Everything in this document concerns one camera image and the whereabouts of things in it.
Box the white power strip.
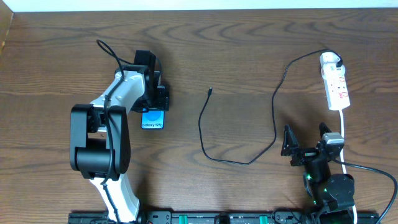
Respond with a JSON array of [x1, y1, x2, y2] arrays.
[[321, 64, 351, 111]]

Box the white power strip cord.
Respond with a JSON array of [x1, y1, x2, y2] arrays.
[[338, 109, 358, 224]]

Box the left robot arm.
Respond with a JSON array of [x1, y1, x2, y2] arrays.
[[70, 65, 169, 223]]

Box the white charger plug adapter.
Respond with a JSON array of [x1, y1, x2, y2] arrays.
[[320, 51, 343, 68]]

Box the black USB charging cable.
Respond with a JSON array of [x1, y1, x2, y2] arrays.
[[198, 49, 344, 166]]

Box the black mounting rail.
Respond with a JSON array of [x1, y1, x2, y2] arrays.
[[67, 210, 379, 224]]

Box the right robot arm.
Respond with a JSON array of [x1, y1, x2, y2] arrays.
[[280, 123, 354, 223]]

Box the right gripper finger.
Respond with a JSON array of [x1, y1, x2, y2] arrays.
[[280, 124, 299, 156], [319, 122, 331, 136]]

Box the blue Samsung Galaxy smartphone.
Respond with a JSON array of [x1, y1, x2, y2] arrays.
[[141, 111, 165, 129]]

